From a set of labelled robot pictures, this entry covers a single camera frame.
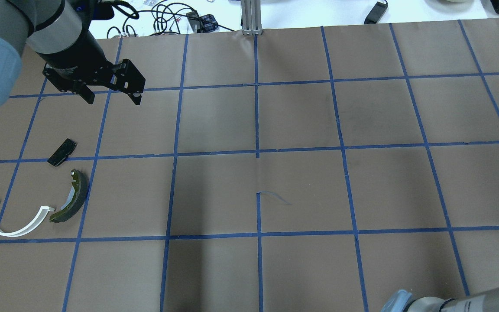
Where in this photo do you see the white curved plastic bracket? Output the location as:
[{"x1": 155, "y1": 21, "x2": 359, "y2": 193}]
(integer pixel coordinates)
[{"x1": 0, "y1": 198, "x2": 55, "y2": 237}]

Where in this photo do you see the green curved brake shoe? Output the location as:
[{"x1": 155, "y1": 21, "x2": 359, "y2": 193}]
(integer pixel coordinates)
[{"x1": 49, "y1": 169, "x2": 89, "y2": 223}]

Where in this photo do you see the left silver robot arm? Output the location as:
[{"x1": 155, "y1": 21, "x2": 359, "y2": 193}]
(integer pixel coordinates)
[{"x1": 0, "y1": 0, "x2": 146, "y2": 106}]

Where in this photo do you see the black brake pad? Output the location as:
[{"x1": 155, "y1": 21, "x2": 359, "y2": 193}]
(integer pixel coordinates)
[{"x1": 47, "y1": 138, "x2": 77, "y2": 167}]

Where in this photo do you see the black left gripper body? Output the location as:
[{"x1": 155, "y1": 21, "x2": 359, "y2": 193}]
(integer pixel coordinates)
[{"x1": 43, "y1": 28, "x2": 146, "y2": 94}]

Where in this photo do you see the aluminium frame post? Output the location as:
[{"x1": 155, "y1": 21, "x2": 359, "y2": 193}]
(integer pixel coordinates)
[{"x1": 241, "y1": 0, "x2": 263, "y2": 36}]

